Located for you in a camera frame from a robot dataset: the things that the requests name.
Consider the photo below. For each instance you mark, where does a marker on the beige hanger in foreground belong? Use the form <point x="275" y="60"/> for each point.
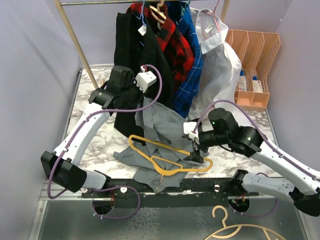
<point x="238" y="227"/>

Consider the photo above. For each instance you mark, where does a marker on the red black plaid shirt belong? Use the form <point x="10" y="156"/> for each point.
<point x="174" y="46"/>

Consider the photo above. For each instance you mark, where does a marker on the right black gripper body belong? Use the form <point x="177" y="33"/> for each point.
<point x="206" y="139"/>

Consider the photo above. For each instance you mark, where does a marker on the white box in organizer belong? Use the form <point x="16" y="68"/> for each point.
<point x="256" y="83"/>
<point x="242" y="81"/>

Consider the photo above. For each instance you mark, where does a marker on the blue plaid shirt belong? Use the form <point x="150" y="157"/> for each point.
<point x="180" y="13"/>

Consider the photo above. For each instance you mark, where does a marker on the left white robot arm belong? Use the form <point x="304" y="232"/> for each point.
<point x="120" y="94"/>

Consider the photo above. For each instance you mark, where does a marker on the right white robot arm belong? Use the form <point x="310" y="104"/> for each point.
<point x="298" y="184"/>

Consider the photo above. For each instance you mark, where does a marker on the wooden clothes rack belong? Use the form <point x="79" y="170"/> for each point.
<point x="59" y="5"/>

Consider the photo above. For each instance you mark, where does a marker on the black hanging shirt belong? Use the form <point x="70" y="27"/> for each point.
<point x="132" y="51"/>

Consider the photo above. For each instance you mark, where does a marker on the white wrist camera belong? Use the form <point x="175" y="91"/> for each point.
<point x="190" y="130"/>
<point x="144" y="80"/>

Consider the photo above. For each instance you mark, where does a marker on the beige wooden hanger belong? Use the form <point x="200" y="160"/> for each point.
<point x="156" y="12"/>

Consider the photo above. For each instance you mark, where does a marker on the orange plastic file organizer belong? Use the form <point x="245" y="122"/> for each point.
<point x="256" y="51"/>

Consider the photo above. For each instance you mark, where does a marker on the yellow wire hanger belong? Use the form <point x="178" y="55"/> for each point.
<point x="163" y="172"/>

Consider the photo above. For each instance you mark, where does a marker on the pink wire hanger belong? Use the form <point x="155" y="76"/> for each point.
<point x="215" y="23"/>

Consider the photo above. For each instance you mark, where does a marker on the blue wire hanger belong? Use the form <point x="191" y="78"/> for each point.
<point x="143" y="28"/>

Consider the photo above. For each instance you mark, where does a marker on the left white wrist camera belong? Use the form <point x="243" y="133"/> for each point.
<point x="144" y="80"/>

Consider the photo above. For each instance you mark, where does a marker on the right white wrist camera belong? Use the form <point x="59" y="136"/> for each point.
<point x="190" y="130"/>

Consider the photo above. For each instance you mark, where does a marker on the white hanging shirt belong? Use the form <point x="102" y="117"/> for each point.
<point x="221" y="65"/>

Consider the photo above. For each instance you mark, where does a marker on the grey button shirt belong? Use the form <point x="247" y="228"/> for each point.
<point x="164" y="125"/>

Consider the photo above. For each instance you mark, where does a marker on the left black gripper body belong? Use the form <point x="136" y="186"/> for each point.
<point x="133" y="95"/>

